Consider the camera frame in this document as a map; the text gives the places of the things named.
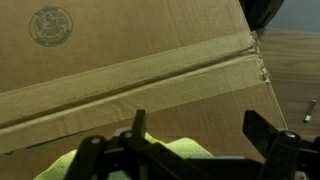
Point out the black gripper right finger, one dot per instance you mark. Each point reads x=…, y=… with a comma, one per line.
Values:
x=283, y=150

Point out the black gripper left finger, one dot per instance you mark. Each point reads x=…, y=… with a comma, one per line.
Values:
x=133, y=150

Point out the yellow striped cloth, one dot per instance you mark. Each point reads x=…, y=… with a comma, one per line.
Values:
x=190, y=148

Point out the large cardboard box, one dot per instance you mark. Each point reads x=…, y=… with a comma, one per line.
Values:
x=133, y=66

